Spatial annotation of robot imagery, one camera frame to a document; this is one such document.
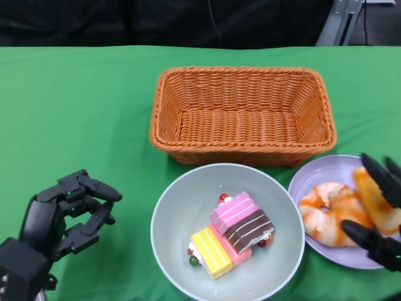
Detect grey metal stand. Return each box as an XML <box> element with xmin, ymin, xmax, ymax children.
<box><xmin>315</xmin><ymin>0</ymin><xmax>364</xmax><ymax>47</ymax></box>

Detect pink and chocolate cake slice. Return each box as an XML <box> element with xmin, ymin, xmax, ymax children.
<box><xmin>209</xmin><ymin>191</ymin><xmax>276</xmax><ymax>255</ymax></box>

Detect black backdrop curtain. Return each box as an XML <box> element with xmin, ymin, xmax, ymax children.
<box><xmin>0</xmin><ymin>0</ymin><xmax>401</xmax><ymax>50</ymax></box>

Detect thin black cable by stand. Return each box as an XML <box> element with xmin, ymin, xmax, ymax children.
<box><xmin>358</xmin><ymin>0</ymin><xmax>373</xmax><ymax>46</ymax></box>

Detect orange wicker basket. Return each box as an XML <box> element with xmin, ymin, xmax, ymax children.
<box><xmin>149</xmin><ymin>66</ymin><xmax>338</xmax><ymax>167</ymax></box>

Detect lavender plate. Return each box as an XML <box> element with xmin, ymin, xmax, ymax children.
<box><xmin>287</xmin><ymin>154</ymin><xmax>401</xmax><ymax>270</ymax></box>

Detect thin black hanging cable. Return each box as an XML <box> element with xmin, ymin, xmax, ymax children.
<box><xmin>208</xmin><ymin>0</ymin><xmax>224</xmax><ymax>48</ymax></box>

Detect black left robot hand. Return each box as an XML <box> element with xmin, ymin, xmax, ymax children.
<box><xmin>18</xmin><ymin>169</ymin><xmax>123</xmax><ymax>263</ymax></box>

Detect yellow and pink cake slice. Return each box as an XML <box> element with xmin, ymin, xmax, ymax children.
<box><xmin>187</xmin><ymin>223</ymin><xmax>253</xmax><ymax>282</ymax></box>

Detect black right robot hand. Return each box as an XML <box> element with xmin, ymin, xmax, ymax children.
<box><xmin>341</xmin><ymin>152</ymin><xmax>401</xmax><ymax>272</ymax></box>

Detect orange striped ring bread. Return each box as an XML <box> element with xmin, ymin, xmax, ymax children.
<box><xmin>353</xmin><ymin>166</ymin><xmax>401</xmax><ymax>236</ymax></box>
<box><xmin>299</xmin><ymin>182</ymin><xmax>373</xmax><ymax>247</ymax></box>

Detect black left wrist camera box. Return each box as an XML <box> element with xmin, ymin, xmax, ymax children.
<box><xmin>0</xmin><ymin>237</ymin><xmax>59</xmax><ymax>301</ymax></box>

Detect grey bowl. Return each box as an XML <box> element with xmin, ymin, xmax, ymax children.
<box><xmin>150</xmin><ymin>162</ymin><xmax>305</xmax><ymax>301</ymax></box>

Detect green tablecloth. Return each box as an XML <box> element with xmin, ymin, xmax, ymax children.
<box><xmin>0</xmin><ymin>46</ymin><xmax>401</xmax><ymax>301</ymax></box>

